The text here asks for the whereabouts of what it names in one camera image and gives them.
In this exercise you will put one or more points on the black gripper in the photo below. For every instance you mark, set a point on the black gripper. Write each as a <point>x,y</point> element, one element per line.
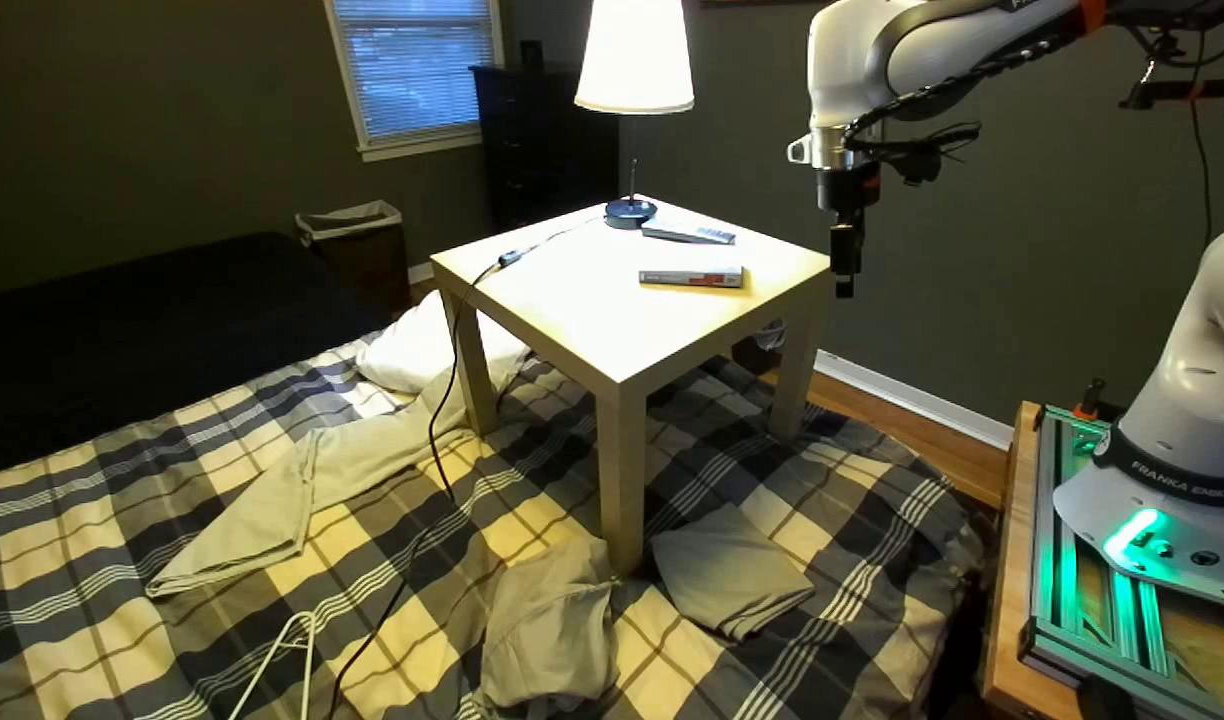
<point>846,190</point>

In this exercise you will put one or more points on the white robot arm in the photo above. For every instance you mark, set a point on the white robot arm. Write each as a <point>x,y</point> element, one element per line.
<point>1155,495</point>

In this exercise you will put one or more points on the round dark lamp base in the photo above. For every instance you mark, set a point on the round dark lamp base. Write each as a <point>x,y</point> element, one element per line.
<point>629,210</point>

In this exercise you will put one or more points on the white lamp shade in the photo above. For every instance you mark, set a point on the white lamp shade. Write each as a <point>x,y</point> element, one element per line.
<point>637,58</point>

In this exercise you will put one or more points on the grey remote control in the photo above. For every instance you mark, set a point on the grey remote control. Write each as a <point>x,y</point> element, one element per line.
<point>717,237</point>

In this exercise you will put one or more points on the silver marker pen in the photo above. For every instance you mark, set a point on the silver marker pen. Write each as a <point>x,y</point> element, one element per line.
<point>679,276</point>

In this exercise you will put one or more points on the light wooden side table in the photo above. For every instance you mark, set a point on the light wooden side table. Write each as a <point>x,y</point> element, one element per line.
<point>575,293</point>

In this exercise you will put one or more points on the grey folded cloth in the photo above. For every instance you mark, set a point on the grey folded cloth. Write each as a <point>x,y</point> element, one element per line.
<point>727,574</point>

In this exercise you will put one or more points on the white pillow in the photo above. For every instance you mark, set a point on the white pillow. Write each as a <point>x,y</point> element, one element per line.
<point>416,344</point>

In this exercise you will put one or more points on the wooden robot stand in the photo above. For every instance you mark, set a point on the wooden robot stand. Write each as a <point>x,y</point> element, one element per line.
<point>1008,687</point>

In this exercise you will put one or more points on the grey crumpled cloth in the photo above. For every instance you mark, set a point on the grey crumpled cloth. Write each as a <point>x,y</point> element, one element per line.
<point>547,629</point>

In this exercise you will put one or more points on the window with blinds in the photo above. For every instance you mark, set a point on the window with blinds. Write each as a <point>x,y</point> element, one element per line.
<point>404,71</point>

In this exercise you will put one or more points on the dark laundry basket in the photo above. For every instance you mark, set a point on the dark laundry basket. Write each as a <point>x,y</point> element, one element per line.
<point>364,245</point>

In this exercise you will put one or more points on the plaid checkered blanket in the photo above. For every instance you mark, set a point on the plaid checkered blanket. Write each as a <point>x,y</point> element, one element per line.
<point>384,606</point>

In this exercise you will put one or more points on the beige folded trousers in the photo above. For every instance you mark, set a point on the beige folded trousers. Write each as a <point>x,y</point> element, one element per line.
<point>328,466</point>

